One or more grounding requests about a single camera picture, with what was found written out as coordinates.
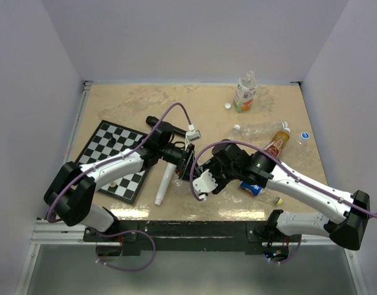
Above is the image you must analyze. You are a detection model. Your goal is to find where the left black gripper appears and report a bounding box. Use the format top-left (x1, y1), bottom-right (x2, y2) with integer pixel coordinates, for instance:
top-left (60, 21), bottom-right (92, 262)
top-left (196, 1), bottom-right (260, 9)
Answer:
top-left (158, 144), bottom-right (201, 182)

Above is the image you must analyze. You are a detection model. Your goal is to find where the white label tea bottle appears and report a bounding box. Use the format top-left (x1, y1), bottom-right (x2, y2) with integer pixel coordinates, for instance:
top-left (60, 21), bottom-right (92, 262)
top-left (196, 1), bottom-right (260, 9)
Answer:
top-left (234, 71), bottom-right (258, 112)

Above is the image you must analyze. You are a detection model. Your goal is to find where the clear Pocari Sweat bottle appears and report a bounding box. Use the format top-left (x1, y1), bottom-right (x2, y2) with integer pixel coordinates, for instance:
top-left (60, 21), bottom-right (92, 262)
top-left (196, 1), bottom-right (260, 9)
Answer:
top-left (297, 132), bottom-right (310, 146)

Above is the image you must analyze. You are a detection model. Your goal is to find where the blue Pocari Sweat cap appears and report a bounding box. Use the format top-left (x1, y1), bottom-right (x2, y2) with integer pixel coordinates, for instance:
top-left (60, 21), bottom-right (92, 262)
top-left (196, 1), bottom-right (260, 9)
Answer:
top-left (300, 132), bottom-right (309, 140)

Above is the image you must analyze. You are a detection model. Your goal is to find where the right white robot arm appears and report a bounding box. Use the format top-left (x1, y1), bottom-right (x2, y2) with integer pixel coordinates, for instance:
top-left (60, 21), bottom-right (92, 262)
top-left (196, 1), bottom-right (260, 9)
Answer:
top-left (189, 140), bottom-right (370, 251)

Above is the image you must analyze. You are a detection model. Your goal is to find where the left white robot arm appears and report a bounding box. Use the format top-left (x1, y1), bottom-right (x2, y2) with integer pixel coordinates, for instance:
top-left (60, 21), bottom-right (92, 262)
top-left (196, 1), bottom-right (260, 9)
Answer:
top-left (44, 122), bottom-right (194, 241)

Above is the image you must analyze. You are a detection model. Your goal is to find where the Pepsi label clear bottle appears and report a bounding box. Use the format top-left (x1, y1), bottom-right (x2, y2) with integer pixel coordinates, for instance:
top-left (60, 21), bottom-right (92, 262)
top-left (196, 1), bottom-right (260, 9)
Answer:
top-left (239, 182), bottom-right (282, 206)

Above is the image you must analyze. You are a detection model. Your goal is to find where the red label tea bottle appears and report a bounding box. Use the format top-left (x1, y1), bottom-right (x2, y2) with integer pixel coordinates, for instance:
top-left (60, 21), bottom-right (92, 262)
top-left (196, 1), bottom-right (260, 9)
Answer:
top-left (265, 127), bottom-right (290, 158)

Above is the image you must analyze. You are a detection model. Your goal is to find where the white microphone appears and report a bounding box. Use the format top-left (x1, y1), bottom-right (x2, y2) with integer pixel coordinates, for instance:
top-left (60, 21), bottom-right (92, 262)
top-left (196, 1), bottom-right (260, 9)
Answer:
top-left (154, 163), bottom-right (176, 206)

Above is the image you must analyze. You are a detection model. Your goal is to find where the black microphone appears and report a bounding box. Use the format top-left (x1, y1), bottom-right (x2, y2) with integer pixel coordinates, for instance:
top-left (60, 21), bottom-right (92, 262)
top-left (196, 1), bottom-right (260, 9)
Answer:
top-left (146, 116), bottom-right (186, 138)

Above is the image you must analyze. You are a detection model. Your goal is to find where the black chess piece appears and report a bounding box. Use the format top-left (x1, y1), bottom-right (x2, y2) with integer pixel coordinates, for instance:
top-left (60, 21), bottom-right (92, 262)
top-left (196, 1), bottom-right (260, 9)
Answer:
top-left (108, 135), bottom-right (116, 146)

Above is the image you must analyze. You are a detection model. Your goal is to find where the black white chessboard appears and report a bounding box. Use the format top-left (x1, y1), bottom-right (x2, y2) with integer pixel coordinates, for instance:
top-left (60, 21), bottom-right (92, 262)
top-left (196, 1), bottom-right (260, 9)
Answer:
top-left (74, 119), bottom-right (151, 205)

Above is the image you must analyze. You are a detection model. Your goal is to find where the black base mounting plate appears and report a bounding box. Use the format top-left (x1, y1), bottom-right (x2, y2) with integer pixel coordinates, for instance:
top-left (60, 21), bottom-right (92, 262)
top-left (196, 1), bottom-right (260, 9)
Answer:
top-left (84, 221), bottom-right (300, 258)

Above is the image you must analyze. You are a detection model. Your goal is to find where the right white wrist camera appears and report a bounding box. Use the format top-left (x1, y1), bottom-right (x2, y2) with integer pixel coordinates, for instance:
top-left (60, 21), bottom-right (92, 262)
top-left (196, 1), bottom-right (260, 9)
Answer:
top-left (193, 169), bottom-right (217, 201)

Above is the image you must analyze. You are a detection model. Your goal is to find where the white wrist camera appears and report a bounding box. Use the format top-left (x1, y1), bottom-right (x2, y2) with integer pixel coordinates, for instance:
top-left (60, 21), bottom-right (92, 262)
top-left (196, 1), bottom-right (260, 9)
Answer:
top-left (193, 169), bottom-right (217, 201)
top-left (185, 124), bottom-right (201, 147)

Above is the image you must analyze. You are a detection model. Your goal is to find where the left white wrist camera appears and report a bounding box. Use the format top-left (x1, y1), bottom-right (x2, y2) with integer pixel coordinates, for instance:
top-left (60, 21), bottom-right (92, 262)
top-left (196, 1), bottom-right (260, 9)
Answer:
top-left (185, 124), bottom-right (201, 147)

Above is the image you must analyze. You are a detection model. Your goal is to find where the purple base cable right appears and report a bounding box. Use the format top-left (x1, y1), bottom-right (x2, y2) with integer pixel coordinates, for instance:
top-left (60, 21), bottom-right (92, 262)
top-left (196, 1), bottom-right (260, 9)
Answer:
top-left (266, 230), bottom-right (303, 264)

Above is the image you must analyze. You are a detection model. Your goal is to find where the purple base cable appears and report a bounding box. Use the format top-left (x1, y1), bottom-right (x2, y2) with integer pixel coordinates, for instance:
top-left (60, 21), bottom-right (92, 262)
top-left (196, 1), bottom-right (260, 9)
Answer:
top-left (266, 230), bottom-right (303, 264)
top-left (95, 230), bottom-right (157, 272)

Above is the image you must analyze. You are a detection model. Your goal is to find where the aluminium frame rail right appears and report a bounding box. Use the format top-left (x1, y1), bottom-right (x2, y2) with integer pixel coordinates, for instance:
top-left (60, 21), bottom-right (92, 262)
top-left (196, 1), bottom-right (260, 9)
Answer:
top-left (298, 236), bottom-right (357, 246)

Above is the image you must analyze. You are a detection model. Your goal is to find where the aluminium frame rail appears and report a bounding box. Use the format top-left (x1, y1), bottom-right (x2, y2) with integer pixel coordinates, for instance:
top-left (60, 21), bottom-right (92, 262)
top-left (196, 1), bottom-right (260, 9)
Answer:
top-left (31, 81), bottom-right (94, 244)
top-left (298, 236), bottom-right (357, 246)

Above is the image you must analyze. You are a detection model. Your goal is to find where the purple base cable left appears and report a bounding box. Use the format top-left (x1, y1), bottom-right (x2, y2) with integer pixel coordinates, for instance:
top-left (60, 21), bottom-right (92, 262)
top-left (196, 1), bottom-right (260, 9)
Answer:
top-left (95, 230), bottom-right (157, 272)

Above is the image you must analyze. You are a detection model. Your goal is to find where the aluminium frame rail left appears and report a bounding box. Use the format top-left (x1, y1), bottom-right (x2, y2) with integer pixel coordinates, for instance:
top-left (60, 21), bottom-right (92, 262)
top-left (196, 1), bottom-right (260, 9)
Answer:
top-left (31, 81), bottom-right (94, 244)

